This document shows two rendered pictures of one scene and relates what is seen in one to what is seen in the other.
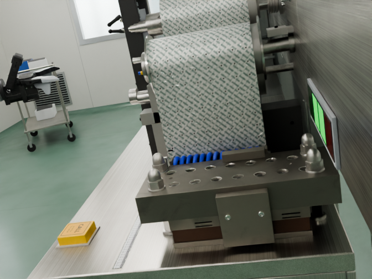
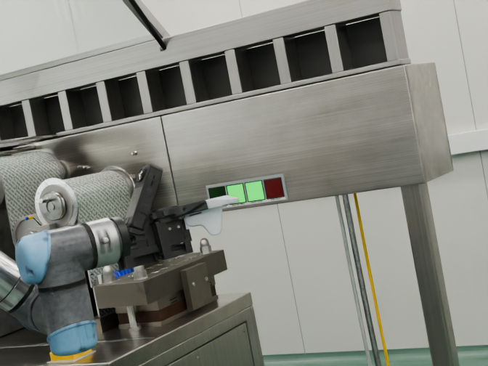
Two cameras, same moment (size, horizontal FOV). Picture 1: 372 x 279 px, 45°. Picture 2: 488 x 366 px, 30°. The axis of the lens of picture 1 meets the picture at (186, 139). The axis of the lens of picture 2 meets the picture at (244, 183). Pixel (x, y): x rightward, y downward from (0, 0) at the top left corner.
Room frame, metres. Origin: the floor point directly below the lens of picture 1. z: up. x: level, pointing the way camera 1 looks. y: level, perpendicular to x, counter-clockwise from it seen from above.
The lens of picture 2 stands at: (-0.18, 2.16, 1.34)
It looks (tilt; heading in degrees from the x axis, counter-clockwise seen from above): 3 degrees down; 289
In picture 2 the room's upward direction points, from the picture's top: 11 degrees counter-clockwise
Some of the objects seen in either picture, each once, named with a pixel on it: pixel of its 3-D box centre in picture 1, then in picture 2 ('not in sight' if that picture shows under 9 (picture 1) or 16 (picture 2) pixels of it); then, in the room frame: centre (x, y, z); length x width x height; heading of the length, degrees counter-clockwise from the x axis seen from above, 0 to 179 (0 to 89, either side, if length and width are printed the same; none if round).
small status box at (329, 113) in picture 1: (320, 117); (245, 192); (0.65, -0.21, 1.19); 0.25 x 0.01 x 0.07; 169
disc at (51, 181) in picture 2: (154, 66); (56, 205); (1.09, 0.04, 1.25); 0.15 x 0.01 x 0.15; 169
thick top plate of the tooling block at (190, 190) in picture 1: (236, 183); (164, 277); (0.88, -0.09, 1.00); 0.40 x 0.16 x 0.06; 79
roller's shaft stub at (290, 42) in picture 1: (278, 45); not in sight; (1.04, -0.25, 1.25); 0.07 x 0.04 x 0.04; 79
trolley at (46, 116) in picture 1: (41, 101); not in sight; (5.66, 1.69, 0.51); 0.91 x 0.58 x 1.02; 13
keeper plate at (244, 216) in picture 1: (245, 218); (197, 286); (0.79, -0.08, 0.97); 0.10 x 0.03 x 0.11; 79
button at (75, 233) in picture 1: (77, 233); (70, 352); (0.98, 0.30, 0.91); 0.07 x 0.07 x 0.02; 79
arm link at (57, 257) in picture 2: not in sight; (55, 255); (0.57, 0.93, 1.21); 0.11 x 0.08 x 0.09; 48
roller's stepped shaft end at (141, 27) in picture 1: (138, 27); not in sight; (1.35, 0.07, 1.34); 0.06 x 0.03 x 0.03; 79
